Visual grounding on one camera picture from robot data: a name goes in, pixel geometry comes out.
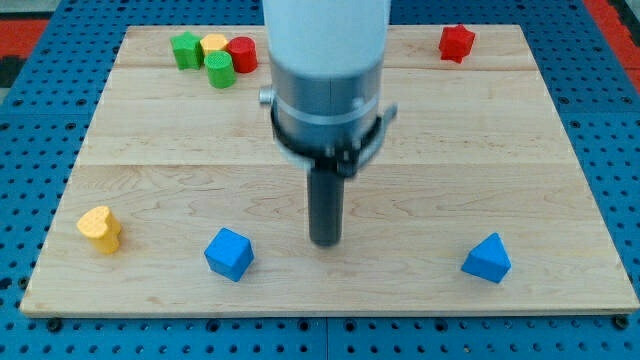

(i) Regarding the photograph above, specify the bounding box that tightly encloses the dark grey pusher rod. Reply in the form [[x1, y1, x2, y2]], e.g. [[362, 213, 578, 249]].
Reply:
[[307, 161, 344, 247]]

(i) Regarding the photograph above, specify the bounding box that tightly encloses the silver metal wrist flange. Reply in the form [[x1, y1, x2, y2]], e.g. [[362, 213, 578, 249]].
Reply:
[[259, 58, 398, 177]]

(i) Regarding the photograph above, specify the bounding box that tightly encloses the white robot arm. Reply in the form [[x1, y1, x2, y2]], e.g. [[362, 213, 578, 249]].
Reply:
[[259, 0, 397, 247]]

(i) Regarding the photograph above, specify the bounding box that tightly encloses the blue cube block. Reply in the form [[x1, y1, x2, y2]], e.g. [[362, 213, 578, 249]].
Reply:
[[204, 228, 254, 282]]

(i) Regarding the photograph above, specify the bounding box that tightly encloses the yellow heart block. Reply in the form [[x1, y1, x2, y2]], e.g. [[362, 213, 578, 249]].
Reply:
[[76, 205, 121, 254]]

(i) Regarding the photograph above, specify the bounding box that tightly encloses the red cylinder block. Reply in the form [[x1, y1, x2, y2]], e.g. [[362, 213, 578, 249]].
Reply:
[[227, 36, 258, 73]]

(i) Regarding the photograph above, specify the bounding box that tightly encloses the green cylinder block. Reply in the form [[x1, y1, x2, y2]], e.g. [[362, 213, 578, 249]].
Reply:
[[204, 50, 236, 89]]

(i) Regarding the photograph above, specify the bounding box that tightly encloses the red star block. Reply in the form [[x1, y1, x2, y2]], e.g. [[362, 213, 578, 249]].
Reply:
[[438, 24, 476, 64]]

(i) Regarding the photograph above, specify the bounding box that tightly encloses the light wooden board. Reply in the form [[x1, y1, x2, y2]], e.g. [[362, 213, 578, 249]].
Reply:
[[20, 25, 639, 318]]

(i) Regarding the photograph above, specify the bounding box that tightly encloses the yellow hexagon block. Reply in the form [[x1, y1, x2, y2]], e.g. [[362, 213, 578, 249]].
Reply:
[[200, 33, 228, 56]]

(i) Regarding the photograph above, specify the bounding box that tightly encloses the green star block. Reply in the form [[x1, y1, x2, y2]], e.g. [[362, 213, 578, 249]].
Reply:
[[170, 31, 203, 70]]

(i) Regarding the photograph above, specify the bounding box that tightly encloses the blue triangular prism block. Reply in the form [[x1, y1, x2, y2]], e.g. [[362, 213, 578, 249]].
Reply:
[[461, 232, 512, 283]]

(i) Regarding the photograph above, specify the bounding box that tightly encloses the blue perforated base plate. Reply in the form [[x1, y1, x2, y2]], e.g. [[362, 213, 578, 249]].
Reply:
[[1, 0, 639, 359]]

